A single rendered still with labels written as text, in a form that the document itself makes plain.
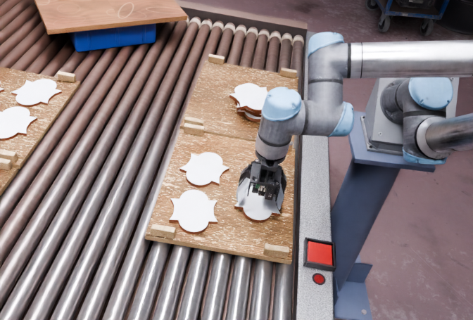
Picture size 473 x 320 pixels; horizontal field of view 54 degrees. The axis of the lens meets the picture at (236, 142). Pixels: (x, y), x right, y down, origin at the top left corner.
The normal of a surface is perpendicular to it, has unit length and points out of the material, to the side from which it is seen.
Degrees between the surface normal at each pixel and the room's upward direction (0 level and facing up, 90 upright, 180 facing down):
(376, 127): 45
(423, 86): 38
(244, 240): 0
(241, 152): 0
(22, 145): 0
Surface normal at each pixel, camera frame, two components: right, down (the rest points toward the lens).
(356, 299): 0.13, -0.76
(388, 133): 0.04, -0.07
